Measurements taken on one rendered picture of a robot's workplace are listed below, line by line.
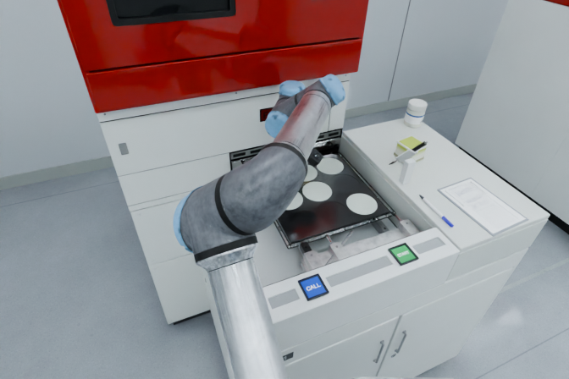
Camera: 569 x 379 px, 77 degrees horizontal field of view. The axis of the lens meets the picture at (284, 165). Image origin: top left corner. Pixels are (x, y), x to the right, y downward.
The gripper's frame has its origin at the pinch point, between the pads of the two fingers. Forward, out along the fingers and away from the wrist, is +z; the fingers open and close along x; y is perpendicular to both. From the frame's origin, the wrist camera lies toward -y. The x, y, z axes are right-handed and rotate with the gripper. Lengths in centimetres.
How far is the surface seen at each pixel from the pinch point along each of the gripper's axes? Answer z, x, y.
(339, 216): 1.7, 6.8, -18.9
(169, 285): 55, 26, 44
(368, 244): 3.6, 11.5, -29.8
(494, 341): 92, -37, -93
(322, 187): 1.6, -3.6, -8.8
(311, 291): -4.9, 39.1, -22.4
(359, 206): 1.6, -0.4, -23.0
